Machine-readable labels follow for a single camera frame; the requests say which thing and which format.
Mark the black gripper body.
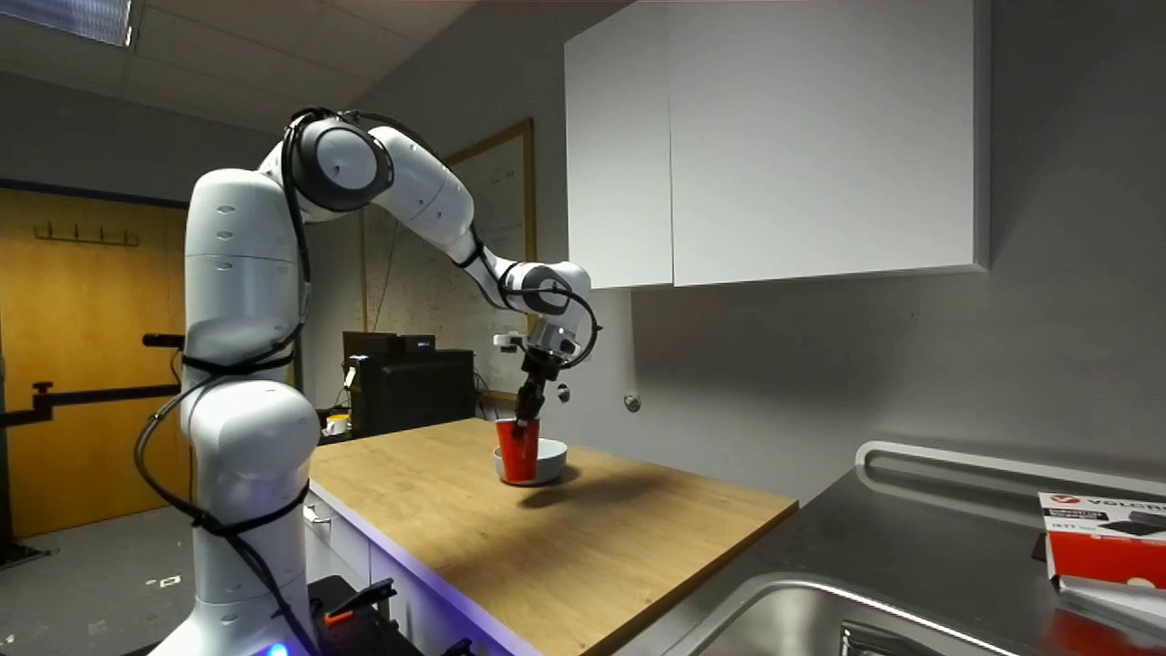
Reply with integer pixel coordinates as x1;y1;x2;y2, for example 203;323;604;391
517;346;565;395

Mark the red plastic cup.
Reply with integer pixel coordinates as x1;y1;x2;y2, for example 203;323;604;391
494;415;543;488

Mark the gray bowl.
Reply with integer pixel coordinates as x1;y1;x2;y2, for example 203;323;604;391
534;432;574;483

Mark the black boxy appliance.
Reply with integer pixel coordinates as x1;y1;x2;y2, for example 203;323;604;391
339;327;483;442

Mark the white counter base cabinet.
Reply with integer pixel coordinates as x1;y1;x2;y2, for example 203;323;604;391
300;482;520;656

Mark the black and red device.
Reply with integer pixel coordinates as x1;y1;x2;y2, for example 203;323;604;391
306;571;416;656

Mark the stainless steel sink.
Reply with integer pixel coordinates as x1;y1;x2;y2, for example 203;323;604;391
615;467;1166;656

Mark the yellow wooden door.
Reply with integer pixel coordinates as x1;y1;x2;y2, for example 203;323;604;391
0;186;201;538

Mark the red and white box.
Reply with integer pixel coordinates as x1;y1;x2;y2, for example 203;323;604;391
1034;488;1166;601

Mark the ceiling light panel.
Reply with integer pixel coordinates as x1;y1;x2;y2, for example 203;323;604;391
0;0;138;51

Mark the gray wrist camera box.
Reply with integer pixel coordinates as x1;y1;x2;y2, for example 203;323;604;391
534;317;583;364

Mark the wood framed wall board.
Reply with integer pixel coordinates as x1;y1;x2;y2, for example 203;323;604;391
441;115;540;267

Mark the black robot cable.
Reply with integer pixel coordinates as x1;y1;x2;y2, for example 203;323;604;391
129;105;320;656

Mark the white wall cabinet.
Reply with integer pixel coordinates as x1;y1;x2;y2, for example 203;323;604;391
562;0;993;293

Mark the gray metal rail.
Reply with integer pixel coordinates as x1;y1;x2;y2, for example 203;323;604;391
854;438;1166;511

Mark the coat hook rail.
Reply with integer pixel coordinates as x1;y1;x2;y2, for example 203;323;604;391
28;217;146;252

